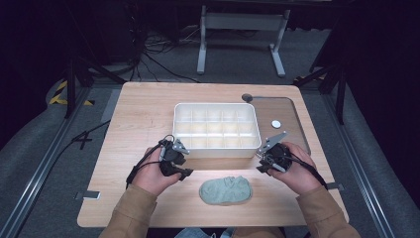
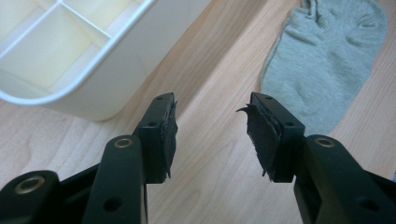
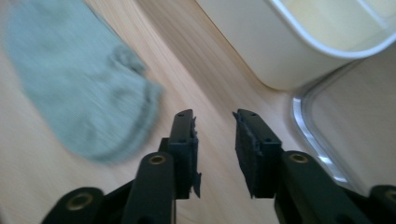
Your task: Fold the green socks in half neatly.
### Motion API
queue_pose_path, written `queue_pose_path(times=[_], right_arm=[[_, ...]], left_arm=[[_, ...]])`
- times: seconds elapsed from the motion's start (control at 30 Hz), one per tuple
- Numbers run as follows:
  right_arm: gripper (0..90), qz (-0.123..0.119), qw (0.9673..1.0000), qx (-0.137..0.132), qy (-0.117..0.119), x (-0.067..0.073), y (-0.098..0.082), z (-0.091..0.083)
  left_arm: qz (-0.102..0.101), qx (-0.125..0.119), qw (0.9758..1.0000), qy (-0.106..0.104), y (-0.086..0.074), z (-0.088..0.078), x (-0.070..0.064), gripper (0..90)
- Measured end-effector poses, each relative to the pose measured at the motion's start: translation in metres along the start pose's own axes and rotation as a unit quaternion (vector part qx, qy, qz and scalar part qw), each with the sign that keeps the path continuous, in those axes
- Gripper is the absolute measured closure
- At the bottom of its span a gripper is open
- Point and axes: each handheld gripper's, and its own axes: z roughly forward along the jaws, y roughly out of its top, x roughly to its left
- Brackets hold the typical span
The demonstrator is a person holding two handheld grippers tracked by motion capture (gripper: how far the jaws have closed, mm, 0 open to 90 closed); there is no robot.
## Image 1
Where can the white divided storage box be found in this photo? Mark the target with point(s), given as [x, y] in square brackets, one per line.
[216, 129]

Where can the green sock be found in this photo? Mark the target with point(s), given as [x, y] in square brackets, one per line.
[226, 191]

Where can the grey tape strip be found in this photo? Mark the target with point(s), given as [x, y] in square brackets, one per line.
[88, 195]
[335, 186]

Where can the small white round disc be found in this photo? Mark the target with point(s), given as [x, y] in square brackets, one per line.
[276, 124]

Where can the grey metal table frame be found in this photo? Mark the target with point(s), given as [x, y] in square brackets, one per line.
[242, 23]

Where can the black tripod stand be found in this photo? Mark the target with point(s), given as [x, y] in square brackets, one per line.
[333, 82]
[77, 69]

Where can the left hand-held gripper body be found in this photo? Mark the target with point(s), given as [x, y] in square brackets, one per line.
[169, 154]

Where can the person's blue jeans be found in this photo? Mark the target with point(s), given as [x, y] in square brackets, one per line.
[204, 233]

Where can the aluminium floor rail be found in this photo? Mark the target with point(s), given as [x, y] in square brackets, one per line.
[36, 172]
[358, 165]

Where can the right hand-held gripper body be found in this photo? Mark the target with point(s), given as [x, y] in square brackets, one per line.
[278, 156]

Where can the dark round table knob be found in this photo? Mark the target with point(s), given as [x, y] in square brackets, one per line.
[247, 97]

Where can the person's left hand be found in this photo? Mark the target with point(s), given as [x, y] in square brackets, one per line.
[150, 177]

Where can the person's right hand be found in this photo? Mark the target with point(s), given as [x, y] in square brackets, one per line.
[298, 175]

